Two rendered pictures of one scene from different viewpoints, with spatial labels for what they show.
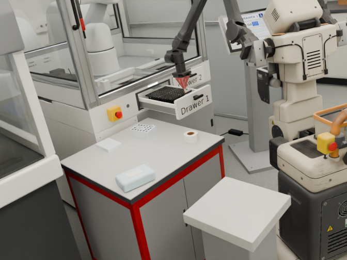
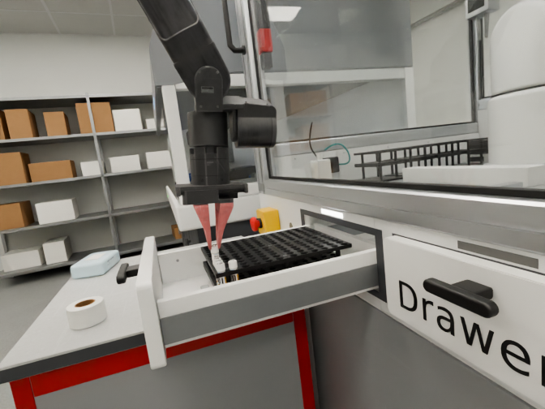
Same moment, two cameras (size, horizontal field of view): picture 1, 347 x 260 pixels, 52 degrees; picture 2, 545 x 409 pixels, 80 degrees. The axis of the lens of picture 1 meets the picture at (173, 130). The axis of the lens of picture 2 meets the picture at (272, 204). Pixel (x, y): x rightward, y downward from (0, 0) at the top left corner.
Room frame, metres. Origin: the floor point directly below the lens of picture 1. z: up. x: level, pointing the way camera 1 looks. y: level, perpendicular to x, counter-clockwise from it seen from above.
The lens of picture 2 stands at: (2.25, -0.51, 1.05)
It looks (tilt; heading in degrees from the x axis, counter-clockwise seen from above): 8 degrees down; 114
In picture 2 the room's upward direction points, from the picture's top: 7 degrees counter-clockwise
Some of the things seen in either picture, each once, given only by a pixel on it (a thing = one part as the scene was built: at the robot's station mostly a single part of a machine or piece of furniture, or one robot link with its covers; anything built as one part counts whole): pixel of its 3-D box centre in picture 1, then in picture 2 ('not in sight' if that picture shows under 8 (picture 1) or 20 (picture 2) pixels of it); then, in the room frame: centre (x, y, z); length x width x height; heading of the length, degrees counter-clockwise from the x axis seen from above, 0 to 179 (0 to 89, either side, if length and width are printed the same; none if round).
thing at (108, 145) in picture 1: (108, 144); not in sight; (1.69, 0.35, 0.77); 0.13 x 0.09 x 0.02; 40
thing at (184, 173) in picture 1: (153, 210); (189, 395); (1.60, 0.18, 0.38); 0.62 x 0.58 x 0.76; 132
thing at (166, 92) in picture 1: (169, 97); (272, 262); (2.01, 0.00, 0.87); 0.22 x 0.18 x 0.06; 42
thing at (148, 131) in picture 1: (143, 130); not in sight; (1.78, 0.17, 0.78); 0.12 x 0.08 x 0.04; 54
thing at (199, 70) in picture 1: (189, 79); (487, 316); (2.31, -0.16, 0.87); 0.29 x 0.02 x 0.11; 132
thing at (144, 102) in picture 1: (168, 98); (276, 264); (2.01, 0.00, 0.86); 0.40 x 0.26 x 0.06; 42
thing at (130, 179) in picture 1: (135, 177); (96, 263); (1.29, 0.19, 0.78); 0.15 x 0.10 x 0.04; 119
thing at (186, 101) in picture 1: (193, 101); (153, 286); (1.86, -0.14, 0.87); 0.29 x 0.02 x 0.11; 132
